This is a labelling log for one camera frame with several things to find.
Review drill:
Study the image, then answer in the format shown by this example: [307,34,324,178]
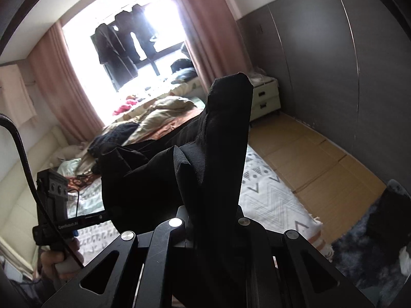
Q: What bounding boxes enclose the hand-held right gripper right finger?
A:
[238,208,376,308]

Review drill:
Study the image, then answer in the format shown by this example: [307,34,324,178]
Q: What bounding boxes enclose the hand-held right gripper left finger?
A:
[42,205,193,308]

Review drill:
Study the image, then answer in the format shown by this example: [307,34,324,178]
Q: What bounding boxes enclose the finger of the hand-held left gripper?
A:
[84,211,112,228]

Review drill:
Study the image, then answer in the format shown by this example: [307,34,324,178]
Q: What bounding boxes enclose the black shirt with yellow patch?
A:
[98,72,254,308]

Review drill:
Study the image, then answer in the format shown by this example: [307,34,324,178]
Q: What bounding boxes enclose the hanging dark clothes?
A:
[93,5,158,85]

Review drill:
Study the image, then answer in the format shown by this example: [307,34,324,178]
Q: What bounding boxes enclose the person's left hand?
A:
[40,239,85,281]

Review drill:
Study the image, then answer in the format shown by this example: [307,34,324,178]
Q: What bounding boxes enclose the cream padded headboard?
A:
[0,125,69,273]

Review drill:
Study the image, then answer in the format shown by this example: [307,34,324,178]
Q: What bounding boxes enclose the white patterned blanket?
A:
[66,144,333,260]

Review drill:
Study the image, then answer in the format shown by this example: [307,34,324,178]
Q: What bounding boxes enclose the light green pillow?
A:
[58,159,82,177]

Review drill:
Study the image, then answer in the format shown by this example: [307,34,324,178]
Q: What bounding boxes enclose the black fuzzy sweater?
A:
[88,123,138,156]

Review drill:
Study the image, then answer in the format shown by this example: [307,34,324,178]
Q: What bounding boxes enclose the grey shaggy rug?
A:
[331,180,411,296]

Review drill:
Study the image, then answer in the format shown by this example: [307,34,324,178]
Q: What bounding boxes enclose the red cloth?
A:
[112,98,138,116]

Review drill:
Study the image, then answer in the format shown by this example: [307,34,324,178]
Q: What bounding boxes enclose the orange and beige duvet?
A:
[106,96,206,142]

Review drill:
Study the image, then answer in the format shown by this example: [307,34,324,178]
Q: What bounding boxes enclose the cream hanging cloth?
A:
[0,64,37,129]

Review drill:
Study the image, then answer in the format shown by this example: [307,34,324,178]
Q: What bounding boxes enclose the pink curtain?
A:
[157,0,254,93]
[29,22,106,142]

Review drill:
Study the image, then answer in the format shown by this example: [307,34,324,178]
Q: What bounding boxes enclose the white nightstand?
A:
[249,75,280,122]

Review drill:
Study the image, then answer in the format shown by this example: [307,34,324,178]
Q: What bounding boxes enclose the dark pillow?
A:
[170,59,197,82]

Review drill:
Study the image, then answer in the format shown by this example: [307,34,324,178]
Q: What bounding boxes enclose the grey wardrobe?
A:
[236,0,411,187]

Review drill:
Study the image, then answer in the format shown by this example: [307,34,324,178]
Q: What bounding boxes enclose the thick black gripper cable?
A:
[0,113,85,268]

